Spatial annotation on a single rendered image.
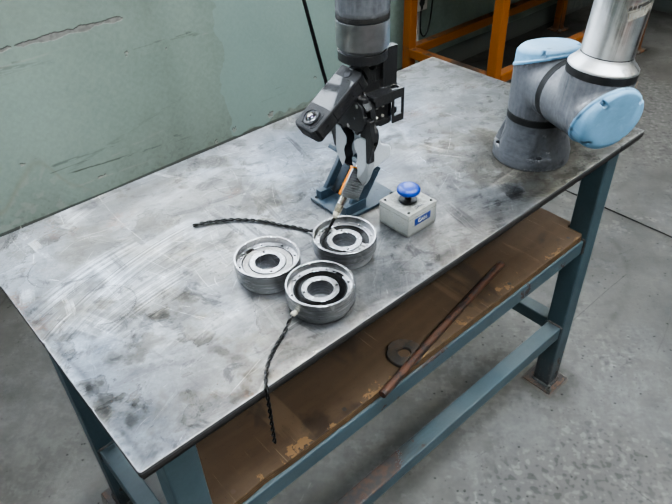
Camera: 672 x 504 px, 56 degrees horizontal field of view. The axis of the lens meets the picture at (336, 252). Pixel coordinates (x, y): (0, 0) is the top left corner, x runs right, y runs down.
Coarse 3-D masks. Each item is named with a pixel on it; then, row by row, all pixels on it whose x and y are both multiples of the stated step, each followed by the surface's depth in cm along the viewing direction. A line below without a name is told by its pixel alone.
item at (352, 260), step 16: (320, 224) 106; (336, 224) 108; (352, 224) 108; (368, 224) 106; (336, 240) 106; (352, 240) 106; (320, 256) 102; (336, 256) 100; (352, 256) 100; (368, 256) 102
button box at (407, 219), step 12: (396, 192) 112; (420, 192) 112; (384, 204) 110; (396, 204) 109; (408, 204) 109; (420, 204) 109; (432, 204) 109; (384, 216) 111; (396, 216) 109; (408, 216) 106; (420, 216) 108; (432, 216) 111; (396, 228) 110; (408, 228) 108; (420, 228) 110
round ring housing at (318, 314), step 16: (304, 272) 98; (288, 288) 95; (304, 288) 95; (320, 288) 98; (336, 288) 95; (352, 288) 93; (288, 304) 94; (304, 304) 91; (336, 304) 91; (352, 304) 94; (304, 320) 94; (320, 320) 93
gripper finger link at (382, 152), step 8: (360, 144) 95; (384, 144) 98; (360, 152) 96; (376, 152) 97; (384, 152) 98; (360, 160) 97; (376, 160) 98; (360, 168) 97; (368, 168) 97; (360, 176) 98; (368, 176) 98
